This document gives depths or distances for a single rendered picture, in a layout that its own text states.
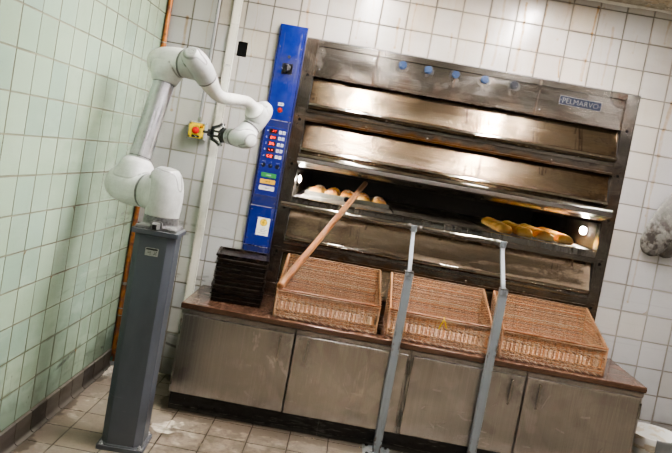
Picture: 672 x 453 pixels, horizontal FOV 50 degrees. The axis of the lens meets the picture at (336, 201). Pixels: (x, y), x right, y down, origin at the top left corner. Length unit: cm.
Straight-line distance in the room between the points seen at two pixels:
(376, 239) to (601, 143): 141
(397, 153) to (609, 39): 137
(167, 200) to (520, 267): 213
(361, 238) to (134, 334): 152
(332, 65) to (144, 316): 183
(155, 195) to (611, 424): 255
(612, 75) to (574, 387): 176
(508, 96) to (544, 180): 53
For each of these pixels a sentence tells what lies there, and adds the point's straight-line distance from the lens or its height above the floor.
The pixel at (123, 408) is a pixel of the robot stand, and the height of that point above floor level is 20.
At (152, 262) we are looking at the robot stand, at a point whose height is 86.
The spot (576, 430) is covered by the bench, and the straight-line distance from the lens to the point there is 406.
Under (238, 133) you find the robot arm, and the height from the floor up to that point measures 148.
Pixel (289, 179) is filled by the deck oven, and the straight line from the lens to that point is 421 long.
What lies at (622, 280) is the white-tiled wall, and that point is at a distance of 451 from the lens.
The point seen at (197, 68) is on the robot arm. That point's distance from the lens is 337.
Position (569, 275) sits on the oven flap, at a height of 102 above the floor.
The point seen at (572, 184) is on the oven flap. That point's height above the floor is 154.
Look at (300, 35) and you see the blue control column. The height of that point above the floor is 210.
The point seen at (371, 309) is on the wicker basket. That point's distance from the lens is 377.
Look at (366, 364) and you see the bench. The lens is 379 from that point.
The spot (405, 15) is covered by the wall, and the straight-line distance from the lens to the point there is 427.
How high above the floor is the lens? 146
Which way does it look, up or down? 4 degrees down
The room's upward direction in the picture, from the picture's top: 10 degrees clockwise
